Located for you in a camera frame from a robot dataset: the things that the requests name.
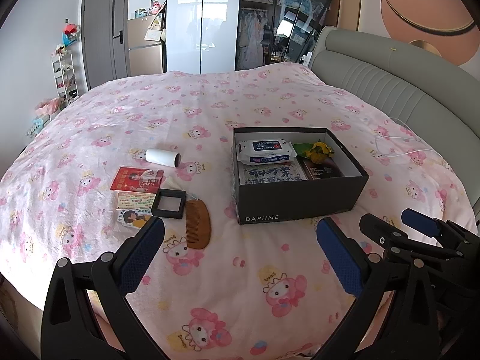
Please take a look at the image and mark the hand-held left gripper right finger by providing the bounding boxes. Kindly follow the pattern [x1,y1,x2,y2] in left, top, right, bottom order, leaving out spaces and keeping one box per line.
[316,217,447,360]

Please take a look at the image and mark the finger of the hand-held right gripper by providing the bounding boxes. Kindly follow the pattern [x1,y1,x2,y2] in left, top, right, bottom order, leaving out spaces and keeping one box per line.
[359,213,459,259]
[400,208,480,249]

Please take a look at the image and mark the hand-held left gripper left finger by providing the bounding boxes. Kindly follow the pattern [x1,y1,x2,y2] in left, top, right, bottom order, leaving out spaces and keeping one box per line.
[40,215,166,360]

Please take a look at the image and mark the brown wooden comb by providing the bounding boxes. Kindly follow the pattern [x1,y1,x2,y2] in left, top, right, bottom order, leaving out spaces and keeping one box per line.
[185,199,212,250]

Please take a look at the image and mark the black cardboard box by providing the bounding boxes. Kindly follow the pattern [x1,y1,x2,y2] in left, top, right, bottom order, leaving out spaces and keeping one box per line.
[232,127,370,226]

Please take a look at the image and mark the cartoon figure card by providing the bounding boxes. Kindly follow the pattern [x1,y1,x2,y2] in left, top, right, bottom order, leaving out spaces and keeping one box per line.
[117,207,154,230]

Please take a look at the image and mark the yellow green printed card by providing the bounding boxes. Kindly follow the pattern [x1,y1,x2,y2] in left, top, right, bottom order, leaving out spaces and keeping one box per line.
[115,191,157,211]

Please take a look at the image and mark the red printed card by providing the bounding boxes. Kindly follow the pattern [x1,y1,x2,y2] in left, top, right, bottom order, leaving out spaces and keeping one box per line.
[111,166,166,195]

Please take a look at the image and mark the dark brown small box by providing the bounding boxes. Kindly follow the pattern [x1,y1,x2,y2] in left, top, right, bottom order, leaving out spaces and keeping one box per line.
[300,156,345,181]

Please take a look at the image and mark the white paper roll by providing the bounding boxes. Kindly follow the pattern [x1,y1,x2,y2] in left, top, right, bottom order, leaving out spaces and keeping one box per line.
[145,148,181,168]

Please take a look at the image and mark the pink printed blanket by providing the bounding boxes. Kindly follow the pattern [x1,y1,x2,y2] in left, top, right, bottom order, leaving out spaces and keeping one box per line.
[0,62,479,360]

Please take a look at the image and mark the blue printed white packet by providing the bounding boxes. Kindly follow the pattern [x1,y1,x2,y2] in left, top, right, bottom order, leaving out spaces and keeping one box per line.
[238,157,305,186]

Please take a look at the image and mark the white wet wipes packet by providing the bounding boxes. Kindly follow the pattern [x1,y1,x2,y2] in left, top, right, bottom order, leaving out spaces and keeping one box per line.
[235,139,298,165]

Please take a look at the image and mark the grey upholstered headboard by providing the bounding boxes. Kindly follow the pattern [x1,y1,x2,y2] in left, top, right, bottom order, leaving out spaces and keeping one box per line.
[310,25,480,211]

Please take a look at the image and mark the pink bundle on floor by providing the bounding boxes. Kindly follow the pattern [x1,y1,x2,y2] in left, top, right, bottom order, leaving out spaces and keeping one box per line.
[34,97,65,115]

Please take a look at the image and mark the brown fridge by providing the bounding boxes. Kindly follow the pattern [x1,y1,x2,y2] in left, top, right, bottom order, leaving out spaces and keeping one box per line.
[127,11,167,79]

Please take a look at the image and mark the white shelf rack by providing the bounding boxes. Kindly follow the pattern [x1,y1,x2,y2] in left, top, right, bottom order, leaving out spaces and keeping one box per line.
[50,49,80,102]

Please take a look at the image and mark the grey door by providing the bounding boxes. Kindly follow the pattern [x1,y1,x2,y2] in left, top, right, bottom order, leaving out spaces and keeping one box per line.
[82,0,132,91]

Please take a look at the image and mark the white hanging bag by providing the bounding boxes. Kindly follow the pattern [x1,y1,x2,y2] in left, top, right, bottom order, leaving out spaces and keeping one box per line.
[144,11,164,42]

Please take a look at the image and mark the white glossy wardrobe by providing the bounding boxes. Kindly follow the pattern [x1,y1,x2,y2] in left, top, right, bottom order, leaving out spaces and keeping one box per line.
[165,0,242,76]

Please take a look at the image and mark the red plush toy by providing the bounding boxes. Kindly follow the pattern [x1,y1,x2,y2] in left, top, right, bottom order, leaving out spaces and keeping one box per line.
[61,23,81,47]

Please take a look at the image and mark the dark skateboard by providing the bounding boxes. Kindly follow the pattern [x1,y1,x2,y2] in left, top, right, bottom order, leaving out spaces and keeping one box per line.
[287,0,332,64]

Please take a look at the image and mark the glass door clothes cabinet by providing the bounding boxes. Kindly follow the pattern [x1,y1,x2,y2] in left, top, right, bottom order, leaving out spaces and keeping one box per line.
[235,0,331,71]

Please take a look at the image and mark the black square frame box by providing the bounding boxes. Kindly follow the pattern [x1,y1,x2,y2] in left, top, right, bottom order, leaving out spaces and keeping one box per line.
[151,189,187,220]

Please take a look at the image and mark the white charging cable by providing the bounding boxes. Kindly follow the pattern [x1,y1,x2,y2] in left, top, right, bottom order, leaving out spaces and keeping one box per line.
[375,118,445,158]

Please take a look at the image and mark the round pink wall decoration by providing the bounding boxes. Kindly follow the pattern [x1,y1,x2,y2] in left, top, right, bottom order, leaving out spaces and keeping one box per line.
[380,0,477,40]

